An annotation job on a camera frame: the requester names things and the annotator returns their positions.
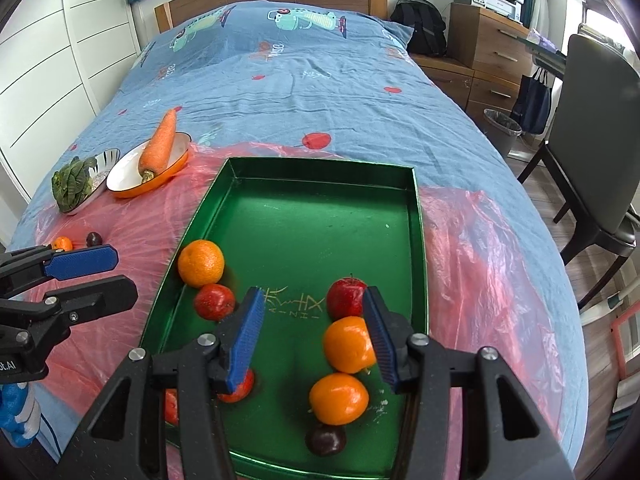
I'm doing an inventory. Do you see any wooden drawer cabinet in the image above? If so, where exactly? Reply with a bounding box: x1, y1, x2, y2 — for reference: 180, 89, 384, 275
412, 3, 533, 125

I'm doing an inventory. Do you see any large red apple front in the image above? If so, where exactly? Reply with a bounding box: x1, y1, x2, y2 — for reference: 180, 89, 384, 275
326, 276, 367, 321

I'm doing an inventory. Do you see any white striped plate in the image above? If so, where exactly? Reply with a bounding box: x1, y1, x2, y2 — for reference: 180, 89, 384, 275
66, 148, 120, 216

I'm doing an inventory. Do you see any small orange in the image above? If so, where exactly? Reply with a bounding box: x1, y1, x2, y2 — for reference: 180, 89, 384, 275
309, 373, 369, 426

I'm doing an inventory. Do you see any white wardrobe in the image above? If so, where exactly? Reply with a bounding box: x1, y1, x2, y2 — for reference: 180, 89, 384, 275
1, 0, 140, 200

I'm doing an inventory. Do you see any dark plum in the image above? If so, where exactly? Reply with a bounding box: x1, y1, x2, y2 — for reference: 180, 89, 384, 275
305, 422, 347, 457
86, 232, 103, 247

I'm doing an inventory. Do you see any mandarin orange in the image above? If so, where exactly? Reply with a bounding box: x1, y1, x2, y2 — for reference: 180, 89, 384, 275
178, 240, 226, 288
51, 236, 74, 252

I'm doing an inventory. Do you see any black backpack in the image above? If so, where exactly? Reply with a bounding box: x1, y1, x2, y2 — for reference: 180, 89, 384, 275
390, 0, 447, 58

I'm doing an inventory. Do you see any orange oval dish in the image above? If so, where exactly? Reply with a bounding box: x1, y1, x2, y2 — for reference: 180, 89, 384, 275
106, 132, 192, 200

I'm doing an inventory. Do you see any large orange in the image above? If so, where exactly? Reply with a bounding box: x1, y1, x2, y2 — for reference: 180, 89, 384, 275
322, 316, 376, 374

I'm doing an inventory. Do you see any orange carrot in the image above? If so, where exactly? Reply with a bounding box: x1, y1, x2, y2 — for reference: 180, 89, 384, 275
138, 108, 177, 183

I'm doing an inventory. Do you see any green metal tray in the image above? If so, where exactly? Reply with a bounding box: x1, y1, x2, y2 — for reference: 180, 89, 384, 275
138, 156, 430, 480

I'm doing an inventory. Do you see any blue patterned bed sheet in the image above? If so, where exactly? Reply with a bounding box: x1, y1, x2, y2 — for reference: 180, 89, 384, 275
11, 1, 588, 464

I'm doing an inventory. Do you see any dark blue tote bag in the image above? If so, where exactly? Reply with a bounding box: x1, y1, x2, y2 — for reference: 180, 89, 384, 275
510, 67, 551, 136

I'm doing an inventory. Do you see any red plum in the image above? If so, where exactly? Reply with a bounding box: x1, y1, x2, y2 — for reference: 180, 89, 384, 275
165, 389, 179, 426

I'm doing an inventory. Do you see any pink plastic sheet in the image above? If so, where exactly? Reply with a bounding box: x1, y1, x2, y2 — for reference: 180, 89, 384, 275
34, 143, 565, 479

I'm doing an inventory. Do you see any green bok choy on plate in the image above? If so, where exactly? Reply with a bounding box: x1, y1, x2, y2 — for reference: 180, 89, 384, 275
51, 156, 98, 214

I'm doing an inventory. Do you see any grey waste bin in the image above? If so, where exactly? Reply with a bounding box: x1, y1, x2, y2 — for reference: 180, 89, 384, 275
480, 108, 522, 158

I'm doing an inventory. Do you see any left blue gloved hand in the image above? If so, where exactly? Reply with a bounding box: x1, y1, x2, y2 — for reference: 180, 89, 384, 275
0, 382, 41, 448

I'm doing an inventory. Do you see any dark grey chair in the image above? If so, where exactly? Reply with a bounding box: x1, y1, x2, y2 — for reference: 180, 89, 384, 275
518, 34, 639, 308

